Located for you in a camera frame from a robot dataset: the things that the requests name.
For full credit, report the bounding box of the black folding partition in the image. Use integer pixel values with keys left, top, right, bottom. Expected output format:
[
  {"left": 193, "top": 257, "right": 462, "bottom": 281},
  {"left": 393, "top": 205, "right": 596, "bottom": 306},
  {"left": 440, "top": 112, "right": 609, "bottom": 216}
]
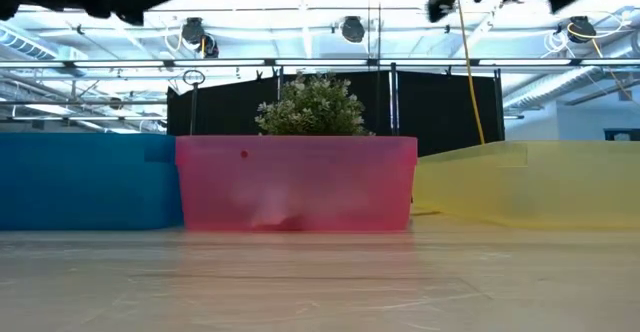
[{"left": 166, "top": 69, "right": 506, "bottom": 158}]

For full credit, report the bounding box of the small green potted plant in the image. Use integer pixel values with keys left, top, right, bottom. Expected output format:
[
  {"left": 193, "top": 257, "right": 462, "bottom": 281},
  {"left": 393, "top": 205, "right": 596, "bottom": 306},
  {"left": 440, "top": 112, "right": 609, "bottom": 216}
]
[{"left": 253, "top": 70, "right": 375, "bottom": 138}]

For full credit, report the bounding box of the blue plastic tray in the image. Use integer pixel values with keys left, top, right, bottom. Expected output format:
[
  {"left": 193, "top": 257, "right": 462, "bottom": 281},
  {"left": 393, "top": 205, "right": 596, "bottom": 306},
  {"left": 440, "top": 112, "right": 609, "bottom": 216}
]
[{"left": 0, "top": 131, "right": 185, "bottom": 232}]

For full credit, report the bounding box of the yellow plastic tray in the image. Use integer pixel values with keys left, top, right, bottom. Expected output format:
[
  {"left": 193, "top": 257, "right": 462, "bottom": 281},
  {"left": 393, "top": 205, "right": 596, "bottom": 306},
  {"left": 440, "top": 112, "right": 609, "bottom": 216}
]
[{"left": 411, "top": 140, "right": 640, "bottom": 231}]

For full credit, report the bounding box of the red plastic tray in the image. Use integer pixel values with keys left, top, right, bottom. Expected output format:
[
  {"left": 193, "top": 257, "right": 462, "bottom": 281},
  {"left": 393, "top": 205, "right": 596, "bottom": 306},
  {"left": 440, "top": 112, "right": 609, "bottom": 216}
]
[{"left": 174, "top": 134, "right": 419, "bottom": 234}]

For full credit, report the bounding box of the black hanging cable reel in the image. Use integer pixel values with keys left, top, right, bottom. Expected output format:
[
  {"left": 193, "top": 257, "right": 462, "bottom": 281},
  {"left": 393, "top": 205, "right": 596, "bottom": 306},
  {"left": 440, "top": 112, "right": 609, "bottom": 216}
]
[
  {"left": 340, "top": 15, "right": 367, "bottom": 44},
  {"left": 179, "top": 16, "right": 221, "bottom": 60},
  {"left": 566, "top": 15, "right": 598, "bottom": 44}
]

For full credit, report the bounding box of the black metal table frame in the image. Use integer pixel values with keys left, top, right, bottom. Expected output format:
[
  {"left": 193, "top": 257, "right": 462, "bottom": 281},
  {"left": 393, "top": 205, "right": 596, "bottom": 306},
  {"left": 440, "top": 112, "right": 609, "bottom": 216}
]
[{"left": 0, "top": 57, "right": 640, "bottom": 69}]

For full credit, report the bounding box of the yellow hanging cable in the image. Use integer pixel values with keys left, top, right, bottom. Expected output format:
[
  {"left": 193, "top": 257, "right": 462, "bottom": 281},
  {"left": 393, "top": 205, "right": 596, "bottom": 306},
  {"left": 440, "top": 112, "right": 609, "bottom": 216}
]
[{"left": 457, "top": 0, "right": 487, "bottom": 146}]

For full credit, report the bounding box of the black ring-top post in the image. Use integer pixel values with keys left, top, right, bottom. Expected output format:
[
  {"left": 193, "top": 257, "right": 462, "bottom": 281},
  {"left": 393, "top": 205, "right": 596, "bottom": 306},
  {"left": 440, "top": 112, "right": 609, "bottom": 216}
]
[{"left": 181, "top": 68, "right": 207, "bottom": 136}]

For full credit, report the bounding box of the thin yellow reel cable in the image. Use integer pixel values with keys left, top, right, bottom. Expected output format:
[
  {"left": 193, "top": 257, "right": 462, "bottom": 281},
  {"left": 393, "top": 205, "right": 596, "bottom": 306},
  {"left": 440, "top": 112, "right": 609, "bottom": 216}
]
[{"left": 566, "top": 21, "right": 635, "bottom": 102}]

